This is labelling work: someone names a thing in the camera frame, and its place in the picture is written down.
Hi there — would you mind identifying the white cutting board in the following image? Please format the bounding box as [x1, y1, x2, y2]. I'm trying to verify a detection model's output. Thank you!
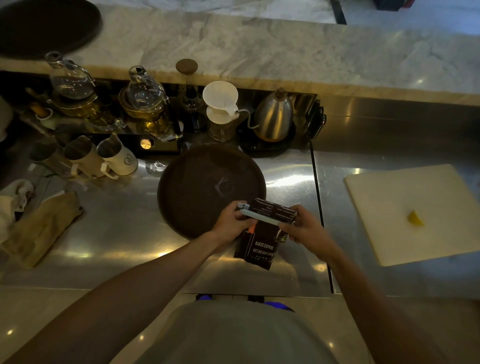
[344, 164, 480, 268]

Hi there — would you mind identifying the dark coffee bean bag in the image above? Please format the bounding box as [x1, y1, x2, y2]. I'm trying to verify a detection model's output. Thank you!
[234, 197, 298, 271]

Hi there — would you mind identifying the brown round tray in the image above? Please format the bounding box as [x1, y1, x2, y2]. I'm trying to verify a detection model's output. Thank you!
[157, 144, 267, 241]

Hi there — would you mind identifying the glass brewer with cork lid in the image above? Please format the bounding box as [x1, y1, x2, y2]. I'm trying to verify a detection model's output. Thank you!
[175, 58, 208, 134]

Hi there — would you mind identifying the person's left forearm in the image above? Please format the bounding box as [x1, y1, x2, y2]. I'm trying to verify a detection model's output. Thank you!
[0, 230, 226, 364]

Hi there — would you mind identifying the brown folded cloth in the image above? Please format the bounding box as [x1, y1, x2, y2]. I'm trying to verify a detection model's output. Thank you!
[0, 191, 84, 270]

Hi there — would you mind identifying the white crumpled cloth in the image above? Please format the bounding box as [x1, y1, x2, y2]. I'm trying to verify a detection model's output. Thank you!
[0, 179, 35, 242]

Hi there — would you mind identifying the dark round tray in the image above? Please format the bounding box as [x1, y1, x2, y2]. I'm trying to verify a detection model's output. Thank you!
[0, 0, 103, 59]

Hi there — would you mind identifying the person's right forearm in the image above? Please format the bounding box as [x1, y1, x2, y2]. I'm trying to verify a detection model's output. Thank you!
[322, 243, 449, 364]

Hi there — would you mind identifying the person's right hand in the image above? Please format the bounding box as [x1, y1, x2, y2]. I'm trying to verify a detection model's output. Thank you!
[278, 204, 339, 262]

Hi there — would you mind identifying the steel milk pitcher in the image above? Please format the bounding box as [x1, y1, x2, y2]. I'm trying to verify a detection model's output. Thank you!
[29, 142, 74, 178]

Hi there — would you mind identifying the beige milk pitcher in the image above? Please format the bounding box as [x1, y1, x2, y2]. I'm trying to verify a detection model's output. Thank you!
[63, 135, 108, 179]

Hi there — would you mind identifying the person's grey shirt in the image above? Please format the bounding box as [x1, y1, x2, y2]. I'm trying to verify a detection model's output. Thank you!
[134, 299, 339, 364]

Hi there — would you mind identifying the small white cup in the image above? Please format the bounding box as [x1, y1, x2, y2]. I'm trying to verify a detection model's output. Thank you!
[35, 108, 58, 131]

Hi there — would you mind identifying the glass teapot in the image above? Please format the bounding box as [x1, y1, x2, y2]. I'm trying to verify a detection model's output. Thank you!
[45, 51, 99, 118]
[119, 65, 181, 142]

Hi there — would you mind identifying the steel gooseneck kettle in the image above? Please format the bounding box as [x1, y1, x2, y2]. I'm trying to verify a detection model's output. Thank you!
[238, 87, 295, 143]

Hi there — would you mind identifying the person's left hand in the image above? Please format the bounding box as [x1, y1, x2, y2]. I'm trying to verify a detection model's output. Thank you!
[209, 200, 259, 253]

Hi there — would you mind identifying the black tea stove with knob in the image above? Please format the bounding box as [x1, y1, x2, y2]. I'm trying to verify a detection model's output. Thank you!
[122, 132, 181, 155]

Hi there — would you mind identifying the white milk pitcher with emblem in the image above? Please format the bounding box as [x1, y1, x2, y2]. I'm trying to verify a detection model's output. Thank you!
[96, 133, 139, 180]

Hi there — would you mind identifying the light blue bag sealing clip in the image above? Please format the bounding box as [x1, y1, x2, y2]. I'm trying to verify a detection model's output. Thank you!
[236, 202, 297, 227]

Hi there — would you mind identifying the black kettle base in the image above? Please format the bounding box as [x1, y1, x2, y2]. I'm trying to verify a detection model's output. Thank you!
[236, 123, 298, 154]

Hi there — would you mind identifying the black stand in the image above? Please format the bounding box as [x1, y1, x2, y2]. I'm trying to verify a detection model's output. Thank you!
[307, 99, 327, 140]

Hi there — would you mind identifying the white coffee dripper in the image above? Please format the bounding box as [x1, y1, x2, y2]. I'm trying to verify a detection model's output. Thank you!
[202, 80, 241, 125]

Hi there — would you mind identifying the glass coffee server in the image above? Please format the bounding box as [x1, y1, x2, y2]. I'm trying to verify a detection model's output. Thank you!
[208, 117, 235, 143]

